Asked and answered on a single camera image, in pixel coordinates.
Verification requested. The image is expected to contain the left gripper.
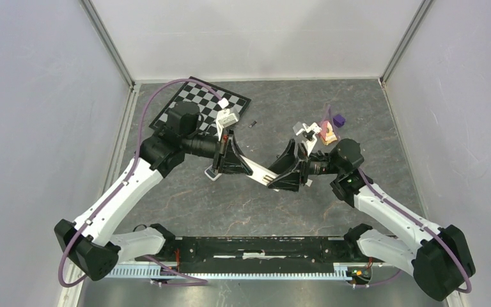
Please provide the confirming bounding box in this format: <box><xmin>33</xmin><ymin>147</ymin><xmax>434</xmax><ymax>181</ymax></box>
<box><xmin>182</xmin><ymin>127</ymin><xmax>253</xmax><ymax>177</ymax></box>

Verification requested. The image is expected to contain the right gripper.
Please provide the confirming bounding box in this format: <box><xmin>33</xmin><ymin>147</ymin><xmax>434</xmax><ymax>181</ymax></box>
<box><xmin>263</xmin><ymin>139</ymin><xmax>343</xmax><ymax>193</ymax></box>

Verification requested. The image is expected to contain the long white remote control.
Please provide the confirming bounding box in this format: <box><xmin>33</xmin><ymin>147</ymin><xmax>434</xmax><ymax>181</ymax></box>
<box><xmin>241</xmin><ymin>155</ymin><xmax>278</xmax><ymax>187</ymax></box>

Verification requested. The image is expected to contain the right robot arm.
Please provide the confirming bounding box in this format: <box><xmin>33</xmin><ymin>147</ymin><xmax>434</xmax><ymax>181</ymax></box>
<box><xmin>269</xmin><ymin>138</ymin><xmax>476</xmax><ymax>301</ymax></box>

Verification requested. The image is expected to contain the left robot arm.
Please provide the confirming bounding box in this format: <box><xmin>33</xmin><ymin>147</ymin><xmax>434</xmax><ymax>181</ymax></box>
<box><xmin>54</xmin><ymin>98</ymin><xmax>239</xmax><ymax>281</ymax></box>

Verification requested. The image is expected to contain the short white remote control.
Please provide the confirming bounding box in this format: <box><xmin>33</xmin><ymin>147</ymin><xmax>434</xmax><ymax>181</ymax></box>
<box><xmin>204</xmin><ymin>168</ymin><xmax>222</xmax><ymax>182</ymax></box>

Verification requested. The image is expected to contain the red and yellow block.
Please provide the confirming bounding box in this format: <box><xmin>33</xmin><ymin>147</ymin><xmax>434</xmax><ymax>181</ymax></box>
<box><xmin>318</xmin><ymin>120</ymin><xmax>339</xmax><ymax>146</ymax></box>

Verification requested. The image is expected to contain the black and grey chessboard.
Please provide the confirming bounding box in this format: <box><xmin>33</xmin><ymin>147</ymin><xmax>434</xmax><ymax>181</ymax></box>
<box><xmin>149</xmin><ymin>76</ymin><xmax>252</xmax><ymax>135</ymax></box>

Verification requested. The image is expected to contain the purple cube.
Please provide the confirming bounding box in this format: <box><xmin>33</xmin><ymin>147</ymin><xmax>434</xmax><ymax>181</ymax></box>
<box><xmin>332</xmin><ymin>114</ymin><xmax>346</xmax><ymax>128</ymax></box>

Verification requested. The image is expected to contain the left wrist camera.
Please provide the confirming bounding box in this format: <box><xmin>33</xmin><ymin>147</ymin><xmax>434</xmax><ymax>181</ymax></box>
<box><xmin>215</xmin><ymin>98</ymin><xmax>240</xmax><ymax>140</ymax></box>

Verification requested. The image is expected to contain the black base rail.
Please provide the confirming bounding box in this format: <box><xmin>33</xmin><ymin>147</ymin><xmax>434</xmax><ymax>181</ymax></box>
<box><xmin>153</xmin><ymin>236</ymin><xmax>379</xmax><ymax>273</ymax></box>

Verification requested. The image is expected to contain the white slotted cable duct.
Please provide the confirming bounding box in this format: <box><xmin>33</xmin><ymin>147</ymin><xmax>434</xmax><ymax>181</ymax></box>
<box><xmin>106</xmin><ymin>262</ymin><xmax>352</xmax><ymax>281</ymax></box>

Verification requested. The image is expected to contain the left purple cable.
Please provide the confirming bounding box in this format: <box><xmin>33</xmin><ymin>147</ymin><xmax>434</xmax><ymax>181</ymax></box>
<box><xmin>57</xmin><ymin>79</ymin><xmax>225</xmax><ymax>289</ymax></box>

